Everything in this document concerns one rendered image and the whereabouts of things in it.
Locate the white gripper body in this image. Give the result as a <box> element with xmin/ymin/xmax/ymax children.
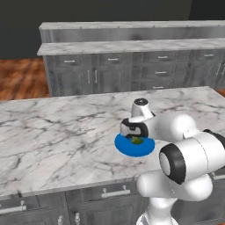
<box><xmin>120</xmin><ymin>121</ymin><xmax>149</xmax><ymax>139</ymax></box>

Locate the yellow-green lemon wedge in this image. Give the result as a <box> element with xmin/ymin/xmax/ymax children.
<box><xmin>131</xmin><ymin>136</ymin><xmax>144</xmax><ymax>146</ymax></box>

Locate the blue plate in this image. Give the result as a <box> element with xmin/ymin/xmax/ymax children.
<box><xmin>113</xmin><ymin>132</ymin><xmax>156</xmax><ymax>158</ymax></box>

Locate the grey raised counter marble top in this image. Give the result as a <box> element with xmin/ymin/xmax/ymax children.
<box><xmin>39</xmin><ymin>19</ymin><xmax>225</xmax><ymax>44</ymax></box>

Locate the grey cupboard run marble top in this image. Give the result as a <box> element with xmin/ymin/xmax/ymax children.
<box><xmin>37</xmin><ymin>38</ymin><xmax>225</xmax><ymax>98</ymax></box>

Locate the grey drawer front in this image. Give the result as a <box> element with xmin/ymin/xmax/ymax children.
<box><xmin>0</xmin><ymin>195</ymin><xmax>40</xmax><ymax>218</ymax></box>
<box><xmin>82</xmin><ymin>181</ymin><xmax>139</xmax><ymax>204</ymax></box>
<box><xmin>208</xmin><ymin>168</ymin><xmax>225</xmax><ymax>192</ymax></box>

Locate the grey cupboard door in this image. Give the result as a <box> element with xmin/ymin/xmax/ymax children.
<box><xmin>0</xmin><ymin>205</ymin><xmax>70</xmax><ymax>225</ymax></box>
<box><xmin>68</xmin><ymin>198</ymin><xmax>149</xmax><ymax>225</ymax></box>

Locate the silver drawer handle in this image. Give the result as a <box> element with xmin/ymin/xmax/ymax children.
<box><xmin>101</xmin><ymin>185</ymin><xmax>132</xmax><ymax>200</ymax></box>
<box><xmin>211</xmin><ymin>171</ymin><xmax>225</xmax><ymax>181</ymax></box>
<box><xmin>0</xmin><ymin>200</ymin><xmax>27</xmax><ymax>215</ymax></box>

